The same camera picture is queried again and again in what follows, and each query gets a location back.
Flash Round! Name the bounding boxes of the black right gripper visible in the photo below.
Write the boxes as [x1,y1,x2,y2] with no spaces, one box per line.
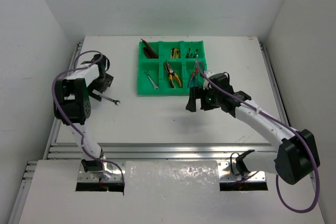
[186,86,221,112]

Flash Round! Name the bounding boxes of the blue red handle screwdriver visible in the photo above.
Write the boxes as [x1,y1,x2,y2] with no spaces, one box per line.
[188,68,198,88]

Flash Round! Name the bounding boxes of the silver open-end wrench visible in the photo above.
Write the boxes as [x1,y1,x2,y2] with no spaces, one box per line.
[144,71,159,89]
[99,95,120,105]

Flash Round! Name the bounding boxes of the yellow handle needle-nose pliers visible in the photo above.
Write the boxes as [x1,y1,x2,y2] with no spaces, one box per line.
[164,61,182,89]

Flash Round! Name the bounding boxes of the yellow black utility knife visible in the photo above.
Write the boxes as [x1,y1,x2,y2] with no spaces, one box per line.
[170,48,175,59]

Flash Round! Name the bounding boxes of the small yellow black cutter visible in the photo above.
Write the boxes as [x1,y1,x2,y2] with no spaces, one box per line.
[174,48,180,59]

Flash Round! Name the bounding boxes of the red black utility knife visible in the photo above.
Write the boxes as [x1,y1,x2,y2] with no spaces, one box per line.
[141,39,159,59]

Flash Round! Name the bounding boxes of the red black box cutter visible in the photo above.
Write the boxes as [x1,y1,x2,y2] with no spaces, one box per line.
[143,47,153,59]

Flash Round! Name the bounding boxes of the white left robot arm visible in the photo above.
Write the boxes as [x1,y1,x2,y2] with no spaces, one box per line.
[51,50,113,178]

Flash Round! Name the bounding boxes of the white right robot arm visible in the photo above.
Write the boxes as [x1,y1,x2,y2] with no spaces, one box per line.
[186,73,320,185]

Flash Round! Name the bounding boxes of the green six-compartment bin tray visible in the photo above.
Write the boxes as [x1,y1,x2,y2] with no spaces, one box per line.
[137,39,207,96]

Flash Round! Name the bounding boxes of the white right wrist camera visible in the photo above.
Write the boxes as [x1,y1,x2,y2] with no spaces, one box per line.
[203,71,214,90]

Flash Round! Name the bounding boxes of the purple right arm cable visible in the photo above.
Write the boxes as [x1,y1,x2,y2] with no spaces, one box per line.
[195,61,320,213]

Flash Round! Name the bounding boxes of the aluminium front rail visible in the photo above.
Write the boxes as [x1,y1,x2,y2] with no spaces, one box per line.
[25,142,313,183]

